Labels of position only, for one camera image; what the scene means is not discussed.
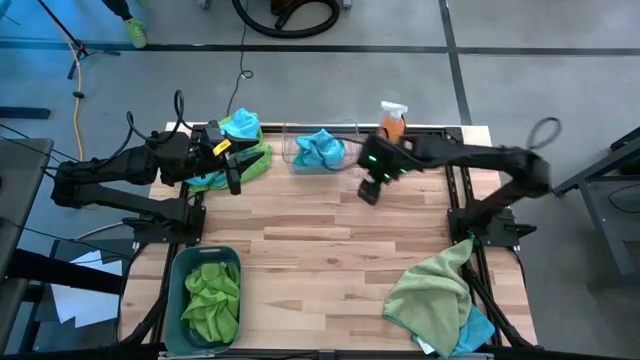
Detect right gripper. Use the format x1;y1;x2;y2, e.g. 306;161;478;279
356;134;416;207

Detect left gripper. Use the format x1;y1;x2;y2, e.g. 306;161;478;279
190;123;266;177

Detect pale green microfiber towel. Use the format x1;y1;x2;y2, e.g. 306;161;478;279
383;238;475;359

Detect clear plastic basket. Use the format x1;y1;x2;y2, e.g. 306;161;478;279
281;119;361;176

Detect orange spray bottle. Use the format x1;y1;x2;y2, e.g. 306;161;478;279
377;100;409;146

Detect person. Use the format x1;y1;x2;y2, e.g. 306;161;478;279
102;0;149;50

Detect teal-grey plastic basket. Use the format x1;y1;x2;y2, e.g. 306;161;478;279
163;244;243;356

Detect black tripod stand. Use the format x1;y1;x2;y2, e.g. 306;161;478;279
35;0;121;81

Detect black support beam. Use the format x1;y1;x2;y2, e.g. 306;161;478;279
0;247;124;296

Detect white paper sheets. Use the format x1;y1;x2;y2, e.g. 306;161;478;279
49;248;124;330

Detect dark flat bar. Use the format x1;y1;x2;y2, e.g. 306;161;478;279
0;106;52;120

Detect grey desk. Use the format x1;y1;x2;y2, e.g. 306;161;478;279
0;137;55;351

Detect black aluminium table frame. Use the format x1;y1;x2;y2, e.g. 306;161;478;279
113;122;539;360

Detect thin black floor cable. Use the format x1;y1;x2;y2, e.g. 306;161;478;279
225;0;255;119

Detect black vacuum hose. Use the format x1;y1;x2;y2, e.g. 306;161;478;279
230;0;342;40

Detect yellow extension cable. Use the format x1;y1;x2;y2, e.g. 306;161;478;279
48;14;87;161

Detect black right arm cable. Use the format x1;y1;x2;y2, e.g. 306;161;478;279
527;117;562;151

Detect dark metal table frame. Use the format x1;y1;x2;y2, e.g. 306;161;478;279
552;127;640;294

